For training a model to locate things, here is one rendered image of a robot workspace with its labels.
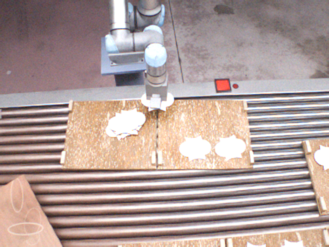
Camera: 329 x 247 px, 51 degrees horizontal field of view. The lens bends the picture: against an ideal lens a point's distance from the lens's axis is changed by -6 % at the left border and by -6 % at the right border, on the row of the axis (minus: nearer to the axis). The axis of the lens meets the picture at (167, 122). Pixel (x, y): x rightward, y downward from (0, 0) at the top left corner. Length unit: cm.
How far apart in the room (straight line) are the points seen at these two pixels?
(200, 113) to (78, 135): 56
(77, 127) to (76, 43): 174
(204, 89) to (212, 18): 178
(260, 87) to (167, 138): 55
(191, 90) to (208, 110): 15
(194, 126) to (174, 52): 159
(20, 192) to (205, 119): 85
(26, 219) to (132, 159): 50
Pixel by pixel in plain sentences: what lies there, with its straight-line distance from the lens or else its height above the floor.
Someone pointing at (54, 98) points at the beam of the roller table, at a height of 91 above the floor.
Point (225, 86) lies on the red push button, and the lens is 179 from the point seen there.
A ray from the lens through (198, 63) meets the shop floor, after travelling 309.
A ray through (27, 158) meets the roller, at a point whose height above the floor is 92.
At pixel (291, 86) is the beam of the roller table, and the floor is 92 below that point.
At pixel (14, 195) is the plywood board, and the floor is 104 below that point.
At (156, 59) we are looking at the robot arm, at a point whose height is 137.
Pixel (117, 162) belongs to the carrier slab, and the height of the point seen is 94.
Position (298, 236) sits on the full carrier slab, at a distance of 154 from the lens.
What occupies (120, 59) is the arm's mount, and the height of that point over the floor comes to 92.
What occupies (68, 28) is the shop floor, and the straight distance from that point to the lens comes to 351.
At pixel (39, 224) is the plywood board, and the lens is 143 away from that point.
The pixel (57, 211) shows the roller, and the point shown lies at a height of 92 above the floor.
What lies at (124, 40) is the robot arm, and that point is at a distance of 138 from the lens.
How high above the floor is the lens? 234
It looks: 59 degrees down
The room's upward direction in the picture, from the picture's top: straight up
